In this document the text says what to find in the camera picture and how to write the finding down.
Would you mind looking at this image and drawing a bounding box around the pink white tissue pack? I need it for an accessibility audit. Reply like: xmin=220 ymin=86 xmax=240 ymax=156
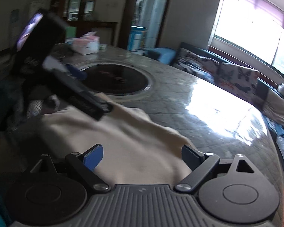
xmin=71 ymin=31 xmax=100 ymax=55

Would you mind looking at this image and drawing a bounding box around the cream sweatshirt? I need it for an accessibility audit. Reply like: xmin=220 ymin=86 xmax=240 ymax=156
xmin=38 ymin=103 xmax=191 ymax=186

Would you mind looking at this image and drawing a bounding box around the dark wooden console table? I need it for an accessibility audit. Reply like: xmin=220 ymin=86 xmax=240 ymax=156
xmin=67 ymin=20 xmax=118 ymax=46

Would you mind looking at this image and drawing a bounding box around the quilted grey star tablecloth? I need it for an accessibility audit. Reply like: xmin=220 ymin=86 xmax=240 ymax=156
xmin=68 ymin=48 xmax=284 ymax=226

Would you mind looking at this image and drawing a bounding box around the grey cushion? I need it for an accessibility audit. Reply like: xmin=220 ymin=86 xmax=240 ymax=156
xmin=263 ymin=90 xmax=284 ymax=126

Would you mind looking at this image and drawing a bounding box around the black round induction cooktop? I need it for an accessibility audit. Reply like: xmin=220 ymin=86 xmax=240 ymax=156
xmin=82 ymin=64 xmax=149 ymax=95

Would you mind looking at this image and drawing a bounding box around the flat butterfly pillow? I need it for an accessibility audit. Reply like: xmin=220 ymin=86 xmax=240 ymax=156
xmin=172 ymin=48 xmax=220 ymax=84

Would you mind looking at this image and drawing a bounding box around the upright butterfly pillow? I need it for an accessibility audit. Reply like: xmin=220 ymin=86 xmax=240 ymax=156
xmin=218 ymin=63 xmax=260 ymax=103

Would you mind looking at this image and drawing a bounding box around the blue small cabinet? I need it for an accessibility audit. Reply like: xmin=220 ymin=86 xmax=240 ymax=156
xmin=127 ymin=26 xmax=147 ymax=51

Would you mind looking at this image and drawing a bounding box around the blue corner sofa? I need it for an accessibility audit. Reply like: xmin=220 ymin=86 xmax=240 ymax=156
xmin=143 ymin=43 xmax=284 ymax=139

